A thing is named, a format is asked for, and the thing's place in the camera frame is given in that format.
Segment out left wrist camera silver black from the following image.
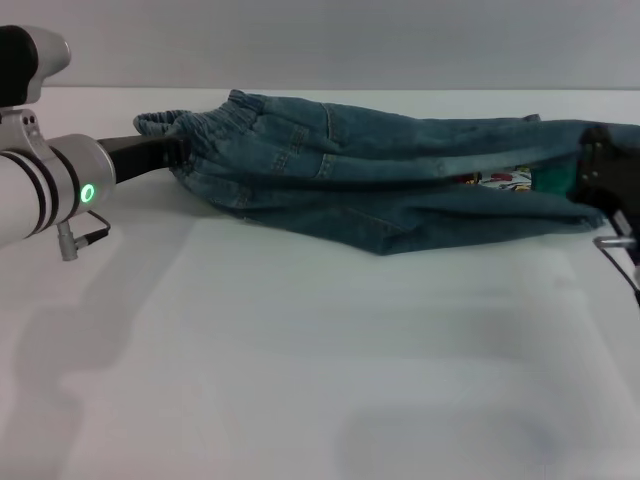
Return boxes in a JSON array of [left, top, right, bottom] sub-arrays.
[[0, 24, 72, 109]]

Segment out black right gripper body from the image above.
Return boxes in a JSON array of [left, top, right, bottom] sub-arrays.
[[582, 149, 640, 239]]

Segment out blue denim shorts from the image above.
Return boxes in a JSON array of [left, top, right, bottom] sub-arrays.
[[132, 88, 640, 257]]

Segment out right camera clear plug cable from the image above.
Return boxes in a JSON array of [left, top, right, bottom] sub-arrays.
[[612, 209, 634, 240]]

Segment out right arm silver plug cable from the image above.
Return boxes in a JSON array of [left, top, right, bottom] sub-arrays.
[[592, 235, 640, 307]]

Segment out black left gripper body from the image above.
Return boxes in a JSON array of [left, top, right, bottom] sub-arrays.
[[97, 133, 171, 186]]

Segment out left arm silver plug cable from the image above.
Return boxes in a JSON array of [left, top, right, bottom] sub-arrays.
[[56, 209, 112, 262]]

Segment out arm silver plug cable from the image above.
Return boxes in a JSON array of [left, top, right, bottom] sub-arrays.
[[592, 235, 640, 307], [56, 209, 112, 262]]

